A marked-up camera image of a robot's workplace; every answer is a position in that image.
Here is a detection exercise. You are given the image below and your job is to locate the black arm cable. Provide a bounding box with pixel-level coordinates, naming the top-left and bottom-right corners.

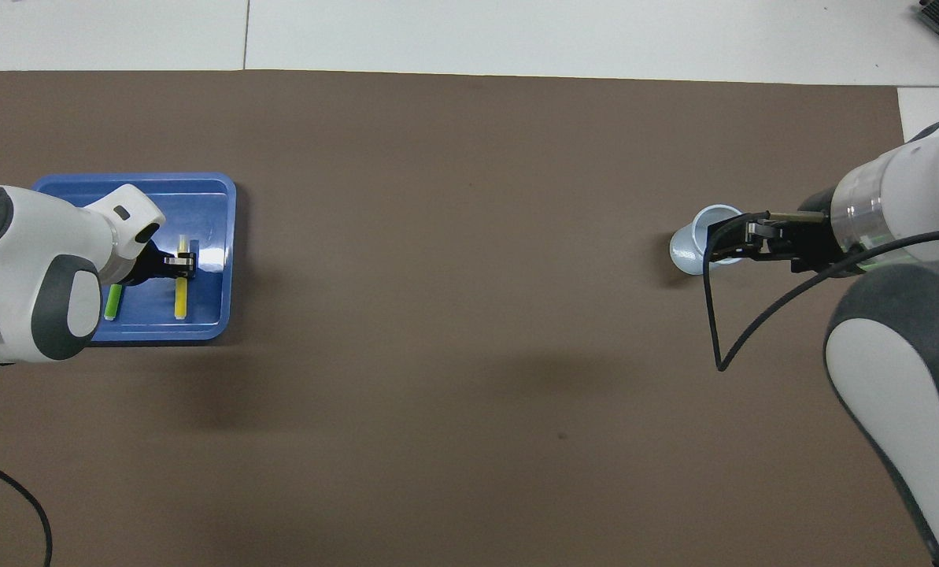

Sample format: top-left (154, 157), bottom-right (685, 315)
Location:
top-left (702, 210), bottom-right (939, 373)
top-left (0, 451), bottom-right (54, 567)

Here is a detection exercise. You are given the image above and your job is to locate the brown table mat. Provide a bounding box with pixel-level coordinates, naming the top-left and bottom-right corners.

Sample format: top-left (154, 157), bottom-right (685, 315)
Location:
top-left (0, 69), bottom-right (939, 567)

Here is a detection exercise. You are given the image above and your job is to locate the clear plastic cup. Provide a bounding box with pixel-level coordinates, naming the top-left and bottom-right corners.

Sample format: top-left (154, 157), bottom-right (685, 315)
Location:
top-left (669, 204), bottom-right (747, 276)

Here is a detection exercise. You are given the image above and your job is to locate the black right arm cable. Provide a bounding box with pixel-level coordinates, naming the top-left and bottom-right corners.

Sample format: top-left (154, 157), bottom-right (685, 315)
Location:
top-left (702, 210), bottom-right (939, 373)

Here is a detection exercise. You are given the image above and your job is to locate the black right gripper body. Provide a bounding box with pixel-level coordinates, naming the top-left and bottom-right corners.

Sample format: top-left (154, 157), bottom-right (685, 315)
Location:
top-left (784, 187), bottom-right (865, 276)

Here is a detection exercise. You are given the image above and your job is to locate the yellow pen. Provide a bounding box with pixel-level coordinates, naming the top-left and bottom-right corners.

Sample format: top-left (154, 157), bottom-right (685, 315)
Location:
top-left (173, 234), bottom-right (190, 321)

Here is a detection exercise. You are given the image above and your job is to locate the blue plastic tray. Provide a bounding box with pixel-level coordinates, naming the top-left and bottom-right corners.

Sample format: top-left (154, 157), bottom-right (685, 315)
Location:
top-left (32, 172), bottom-right (238, 344)

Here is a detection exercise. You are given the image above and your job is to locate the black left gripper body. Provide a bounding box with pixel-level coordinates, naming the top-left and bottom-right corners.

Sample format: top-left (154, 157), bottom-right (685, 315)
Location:
top-left (123, 239), bottom-right (169, 286)

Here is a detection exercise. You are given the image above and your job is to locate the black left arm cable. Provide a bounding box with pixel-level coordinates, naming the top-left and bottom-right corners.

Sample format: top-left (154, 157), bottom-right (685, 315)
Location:
top-left (0, 451), bottom-right (54, 567)

